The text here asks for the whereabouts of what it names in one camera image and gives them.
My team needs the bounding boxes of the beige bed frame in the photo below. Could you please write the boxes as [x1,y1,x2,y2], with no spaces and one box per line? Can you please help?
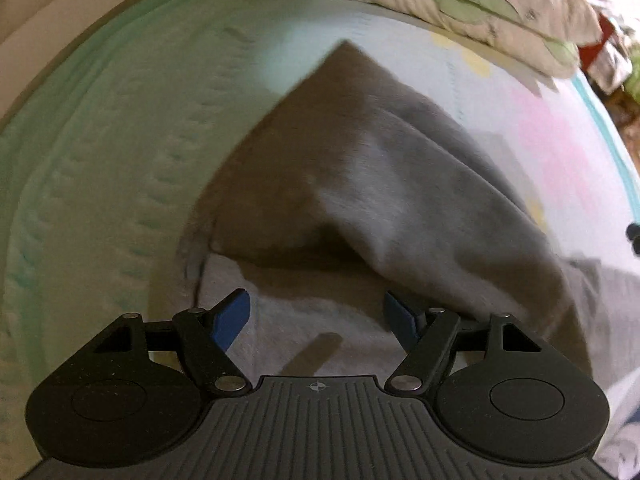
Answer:
[0,0,206,128]

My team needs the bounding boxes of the grey pants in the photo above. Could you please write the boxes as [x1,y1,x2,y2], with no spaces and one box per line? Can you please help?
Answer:
[182,40,640,403]

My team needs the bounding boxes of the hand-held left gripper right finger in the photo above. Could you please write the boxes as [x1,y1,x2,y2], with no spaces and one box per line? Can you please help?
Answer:
[383,290,544,396]

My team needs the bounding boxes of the pastel printed bed sheet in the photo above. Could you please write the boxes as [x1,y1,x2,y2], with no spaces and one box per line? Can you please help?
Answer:
[0,0,640,480]

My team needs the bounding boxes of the clutter beside bed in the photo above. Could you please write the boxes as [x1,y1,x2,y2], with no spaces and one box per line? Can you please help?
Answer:
[592,7,640,95]

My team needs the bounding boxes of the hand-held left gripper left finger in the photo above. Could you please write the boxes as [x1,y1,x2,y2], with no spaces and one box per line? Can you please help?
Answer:
[95,288,253,396]

